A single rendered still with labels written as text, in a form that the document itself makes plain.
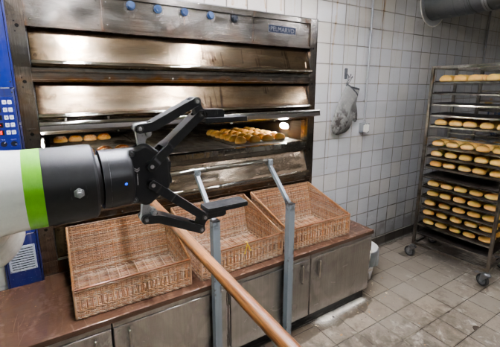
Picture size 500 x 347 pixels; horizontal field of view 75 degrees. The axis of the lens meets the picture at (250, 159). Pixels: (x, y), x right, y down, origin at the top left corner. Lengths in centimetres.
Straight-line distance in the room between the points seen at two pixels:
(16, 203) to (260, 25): 217
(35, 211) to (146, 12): 178
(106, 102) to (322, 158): 173
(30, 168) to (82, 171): 5
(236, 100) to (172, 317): 136
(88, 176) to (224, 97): 187
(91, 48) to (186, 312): 147
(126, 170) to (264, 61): 204
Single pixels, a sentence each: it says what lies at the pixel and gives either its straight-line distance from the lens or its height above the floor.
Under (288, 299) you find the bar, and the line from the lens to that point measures 219.
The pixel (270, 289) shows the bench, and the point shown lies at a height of 41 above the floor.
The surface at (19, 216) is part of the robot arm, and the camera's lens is 42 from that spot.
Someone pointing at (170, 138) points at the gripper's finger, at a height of 153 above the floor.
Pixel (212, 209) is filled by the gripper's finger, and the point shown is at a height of 142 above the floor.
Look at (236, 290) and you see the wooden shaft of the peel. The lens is 75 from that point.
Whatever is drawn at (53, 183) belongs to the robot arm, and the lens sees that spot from 41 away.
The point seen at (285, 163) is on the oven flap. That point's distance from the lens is 259.
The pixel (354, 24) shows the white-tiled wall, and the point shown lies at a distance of 302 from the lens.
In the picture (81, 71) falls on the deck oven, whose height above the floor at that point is 168.
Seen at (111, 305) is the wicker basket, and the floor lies 60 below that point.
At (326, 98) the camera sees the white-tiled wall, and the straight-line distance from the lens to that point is 278.
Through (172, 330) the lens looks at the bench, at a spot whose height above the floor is 39.
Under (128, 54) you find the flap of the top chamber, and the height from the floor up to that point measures 178.
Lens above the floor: 160
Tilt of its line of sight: 12 degrees down
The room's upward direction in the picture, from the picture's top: straight up
